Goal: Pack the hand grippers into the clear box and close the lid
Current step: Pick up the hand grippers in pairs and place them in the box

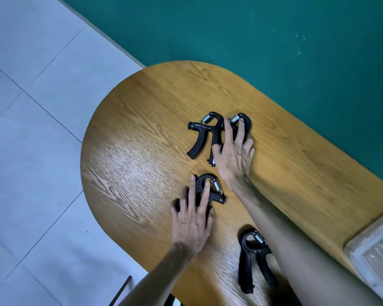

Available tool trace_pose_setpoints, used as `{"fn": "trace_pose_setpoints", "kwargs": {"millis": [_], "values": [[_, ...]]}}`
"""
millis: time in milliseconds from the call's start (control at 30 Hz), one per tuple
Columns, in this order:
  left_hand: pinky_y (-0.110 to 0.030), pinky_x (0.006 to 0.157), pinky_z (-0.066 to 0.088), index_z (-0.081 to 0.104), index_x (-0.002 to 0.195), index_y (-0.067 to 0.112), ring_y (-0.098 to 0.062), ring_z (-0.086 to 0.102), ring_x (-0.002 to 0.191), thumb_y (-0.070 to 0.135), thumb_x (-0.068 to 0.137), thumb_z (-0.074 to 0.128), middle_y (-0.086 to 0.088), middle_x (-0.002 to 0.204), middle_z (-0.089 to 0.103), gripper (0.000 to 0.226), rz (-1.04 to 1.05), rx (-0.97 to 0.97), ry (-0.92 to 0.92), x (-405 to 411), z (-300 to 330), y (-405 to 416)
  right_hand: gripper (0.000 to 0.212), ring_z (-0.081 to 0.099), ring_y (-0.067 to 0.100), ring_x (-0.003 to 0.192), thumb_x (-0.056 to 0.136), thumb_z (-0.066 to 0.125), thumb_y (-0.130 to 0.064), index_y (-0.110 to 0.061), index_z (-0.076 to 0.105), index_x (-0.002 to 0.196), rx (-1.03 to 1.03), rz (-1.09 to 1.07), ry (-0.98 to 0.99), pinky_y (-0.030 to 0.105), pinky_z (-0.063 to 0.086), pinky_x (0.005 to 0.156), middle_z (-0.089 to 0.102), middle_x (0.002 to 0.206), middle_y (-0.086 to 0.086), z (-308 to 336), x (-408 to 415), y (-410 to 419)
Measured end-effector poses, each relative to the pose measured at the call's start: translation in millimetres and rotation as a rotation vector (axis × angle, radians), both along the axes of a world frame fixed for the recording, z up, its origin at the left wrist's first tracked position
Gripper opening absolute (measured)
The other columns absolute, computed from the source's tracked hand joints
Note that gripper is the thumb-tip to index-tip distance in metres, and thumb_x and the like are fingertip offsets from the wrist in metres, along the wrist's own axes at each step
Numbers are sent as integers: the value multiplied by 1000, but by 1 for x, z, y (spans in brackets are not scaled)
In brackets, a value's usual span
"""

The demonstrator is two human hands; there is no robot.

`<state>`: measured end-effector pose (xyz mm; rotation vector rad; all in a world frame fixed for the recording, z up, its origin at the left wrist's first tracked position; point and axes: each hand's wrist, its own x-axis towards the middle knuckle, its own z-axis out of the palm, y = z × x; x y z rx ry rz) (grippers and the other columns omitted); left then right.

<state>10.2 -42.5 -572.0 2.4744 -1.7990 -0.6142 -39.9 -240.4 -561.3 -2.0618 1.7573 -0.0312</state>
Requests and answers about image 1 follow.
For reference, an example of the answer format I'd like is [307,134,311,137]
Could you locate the person's left forearm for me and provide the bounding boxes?
[117,243,205,306]

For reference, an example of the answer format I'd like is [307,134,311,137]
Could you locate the person's right forearm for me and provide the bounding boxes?
[226,180,382,306]

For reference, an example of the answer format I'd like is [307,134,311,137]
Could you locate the black metal chair frame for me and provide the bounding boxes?
[107,275,177,306]

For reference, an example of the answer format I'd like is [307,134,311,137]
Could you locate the person's left hand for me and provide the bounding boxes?
[170,175,215,256]

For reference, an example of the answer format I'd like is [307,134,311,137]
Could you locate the black hand grip strengthener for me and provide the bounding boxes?
[186,111,226,167]
[223,113,252,146]
[174,173,227,214]
[237,228,279,295]

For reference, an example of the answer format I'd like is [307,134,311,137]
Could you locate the clear plastic storage box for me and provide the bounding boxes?
[344,206,383,306]

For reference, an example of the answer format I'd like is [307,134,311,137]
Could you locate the person's right hand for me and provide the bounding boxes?
[212,117,255,192]

